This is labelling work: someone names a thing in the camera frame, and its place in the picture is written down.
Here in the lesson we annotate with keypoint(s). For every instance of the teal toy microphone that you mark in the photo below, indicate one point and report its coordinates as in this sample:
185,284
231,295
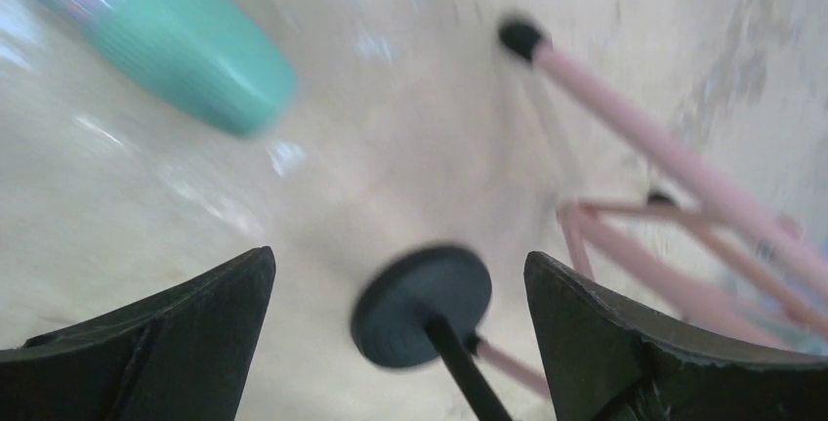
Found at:
207,58

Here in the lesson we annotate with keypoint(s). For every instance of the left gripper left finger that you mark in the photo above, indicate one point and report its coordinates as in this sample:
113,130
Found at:
180,354

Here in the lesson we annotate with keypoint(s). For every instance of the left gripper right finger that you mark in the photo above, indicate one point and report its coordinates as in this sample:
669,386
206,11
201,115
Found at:
607,357

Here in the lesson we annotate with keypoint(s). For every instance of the pink music stand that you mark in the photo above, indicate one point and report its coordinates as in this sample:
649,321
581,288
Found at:
607,258

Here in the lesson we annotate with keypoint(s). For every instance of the black microphone desk stand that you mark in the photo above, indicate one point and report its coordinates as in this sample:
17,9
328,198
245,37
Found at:
426,305

